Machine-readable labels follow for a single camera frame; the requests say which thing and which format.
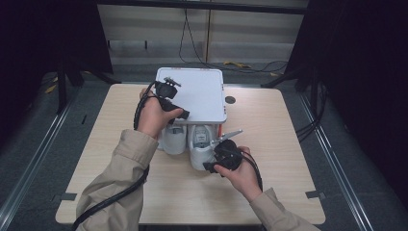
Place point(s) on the yellow floor tape piece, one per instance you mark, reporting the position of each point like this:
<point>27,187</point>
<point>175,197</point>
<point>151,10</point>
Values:
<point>50,88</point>
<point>236,64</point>

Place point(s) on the dark round table grommet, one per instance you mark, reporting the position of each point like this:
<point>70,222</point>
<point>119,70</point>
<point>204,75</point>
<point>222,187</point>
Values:
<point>230,99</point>

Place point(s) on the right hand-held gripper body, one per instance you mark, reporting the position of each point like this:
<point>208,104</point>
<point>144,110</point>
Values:
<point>228,155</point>

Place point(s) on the grey tape strip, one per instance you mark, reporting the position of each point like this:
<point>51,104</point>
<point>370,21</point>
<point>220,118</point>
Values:
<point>66,196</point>
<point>313,194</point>

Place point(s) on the metal floor rail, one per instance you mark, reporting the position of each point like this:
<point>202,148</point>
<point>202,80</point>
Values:
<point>30,166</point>
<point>336,163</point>

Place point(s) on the black curtain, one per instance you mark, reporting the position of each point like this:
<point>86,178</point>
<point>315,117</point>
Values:
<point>362,64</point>
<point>48,35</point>

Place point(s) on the person's right hand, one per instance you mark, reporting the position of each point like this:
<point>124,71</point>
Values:
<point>245,179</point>

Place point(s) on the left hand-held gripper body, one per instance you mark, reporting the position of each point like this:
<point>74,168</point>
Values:
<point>166,93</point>

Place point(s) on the white sneaker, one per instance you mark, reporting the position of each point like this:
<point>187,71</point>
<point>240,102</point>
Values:
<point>199,150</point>
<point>174,139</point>

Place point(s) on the person's left hand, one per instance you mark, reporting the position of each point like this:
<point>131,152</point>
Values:
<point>152,115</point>

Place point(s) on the white shoe rack orange posts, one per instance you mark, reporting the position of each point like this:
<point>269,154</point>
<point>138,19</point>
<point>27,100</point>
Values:
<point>202,96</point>

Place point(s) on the black metal stand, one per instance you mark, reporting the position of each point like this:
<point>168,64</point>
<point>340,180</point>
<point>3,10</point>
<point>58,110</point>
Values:
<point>61,86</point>

